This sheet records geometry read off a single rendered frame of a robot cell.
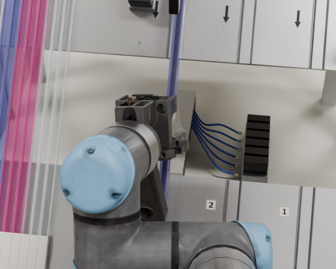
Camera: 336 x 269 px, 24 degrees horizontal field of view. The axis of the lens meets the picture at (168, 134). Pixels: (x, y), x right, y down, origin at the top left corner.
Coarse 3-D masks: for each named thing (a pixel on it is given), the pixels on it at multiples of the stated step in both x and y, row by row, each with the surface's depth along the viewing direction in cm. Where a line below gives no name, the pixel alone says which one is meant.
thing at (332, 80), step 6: (330, 72) 163; (324, 78) 167; (330, 78) 164; (324, 84) 166; (330, 84) 165; (324, 90) 166; (330, 90) 166; (324, 96) 167; (330, 96) 167; (324, 102) 168; (330, 102) 168
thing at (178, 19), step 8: (184, 0) 113; (184, 8) 113; (176, 16) 113; (176, 24) 113; (176, 32) 113; (176, 40) 113; (176, 48) 113; (176, 56) 113; (176, 64) 113; (176, 72) 113; (168, 80) 113; (176, 80) 113; (168, 88) 113; (176, 88) 113; (168, 160) 114; (160, 168) 114; (168, 168) 114; (160, 176) 114; (168, 176) 114
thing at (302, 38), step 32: (96, 0) 122; (160, 0) 121; (192, 0) 121; (224, 0) 121; (256, 0) 120; (288, 0) 120; (320, 0) 119; (96, 32) 122; (128, 32) 121; (160, 32) 121; (192, 32) 120; (224, 32) 120; (256, 32) 120; (288, 32) 119; (320, 32) 119; (256, 64) 119; (288, 64) 119; (320, 64) 118
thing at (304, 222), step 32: (192, 192) 118; (224, 192) 117; (256, 192) 117; (288, 192) 116; (320, 192) 116; (64, 224) 119; (288, 224) 116; (320, 224) 115; (64, 256) 118; (288, 256) 115; (320, 256) 115
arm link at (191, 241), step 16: (176, 224) 86; (192, 224) 86; (208, 224) 86; (224, 224) 86; (240, 224) 86; (256, 224) 86; (176, 240) 84; (192, 240) 84; (208, 240) 83; (224, 240) 82; (240, 240) 84; (256, 240) 84; (176, 256) 84; (192, 256) 83; (208, 256) 80; (224, 256) 79; (240, 256) 80; (256, 256) 83; (272, 256) 84
